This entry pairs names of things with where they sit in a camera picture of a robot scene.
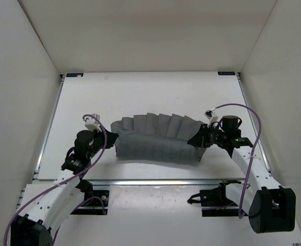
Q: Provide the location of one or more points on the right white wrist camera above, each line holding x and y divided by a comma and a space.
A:
212, 117

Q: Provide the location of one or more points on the aluminium front rail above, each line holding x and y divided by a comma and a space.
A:
155, 182

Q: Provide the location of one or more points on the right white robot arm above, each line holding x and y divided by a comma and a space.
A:
270, 207

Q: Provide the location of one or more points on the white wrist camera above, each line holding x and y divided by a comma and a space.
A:
91, 124
212, 117

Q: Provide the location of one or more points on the left blue corner label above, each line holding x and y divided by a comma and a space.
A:
74, 75

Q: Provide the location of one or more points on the grey pleated skirt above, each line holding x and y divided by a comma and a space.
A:
160, 138

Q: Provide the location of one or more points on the blue corner label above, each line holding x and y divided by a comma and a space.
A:
226, 73
74, 75

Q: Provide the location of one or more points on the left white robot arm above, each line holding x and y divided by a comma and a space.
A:
39, 220

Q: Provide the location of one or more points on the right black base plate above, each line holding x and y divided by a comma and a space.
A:
220, 201

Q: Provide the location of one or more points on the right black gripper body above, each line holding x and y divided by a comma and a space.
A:
215, 137

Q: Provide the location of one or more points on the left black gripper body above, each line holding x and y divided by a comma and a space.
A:
100, 141

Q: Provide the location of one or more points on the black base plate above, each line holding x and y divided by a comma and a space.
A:
95, 203
220, 201

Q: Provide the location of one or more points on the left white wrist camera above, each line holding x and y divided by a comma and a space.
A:
91, 124

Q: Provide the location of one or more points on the right blue corner label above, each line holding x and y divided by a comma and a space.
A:
226, 73

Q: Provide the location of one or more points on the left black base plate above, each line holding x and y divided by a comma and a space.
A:
95, 203

